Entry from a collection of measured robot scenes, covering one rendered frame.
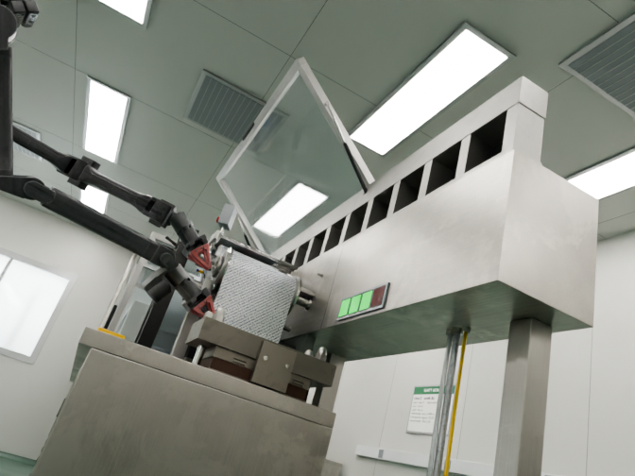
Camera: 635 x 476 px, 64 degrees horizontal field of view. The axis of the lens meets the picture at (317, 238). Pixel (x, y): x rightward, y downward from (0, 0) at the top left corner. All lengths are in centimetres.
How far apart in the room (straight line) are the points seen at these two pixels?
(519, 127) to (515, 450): 65
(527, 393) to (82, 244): 668
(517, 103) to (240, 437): 100
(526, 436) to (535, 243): 36
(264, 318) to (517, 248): 86
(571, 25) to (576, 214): 161
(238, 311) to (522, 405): 88
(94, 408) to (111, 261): 609
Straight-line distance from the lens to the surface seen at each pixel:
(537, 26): 271
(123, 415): 126
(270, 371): 138
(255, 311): 162
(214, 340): 137
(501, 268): 100
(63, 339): 711
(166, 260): 151
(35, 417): 709
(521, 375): 111
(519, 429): 108
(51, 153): 199
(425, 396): 509
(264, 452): 134
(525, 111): 124
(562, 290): 111
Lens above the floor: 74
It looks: 24 degrees up
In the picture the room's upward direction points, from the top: 17 degrees clockwise
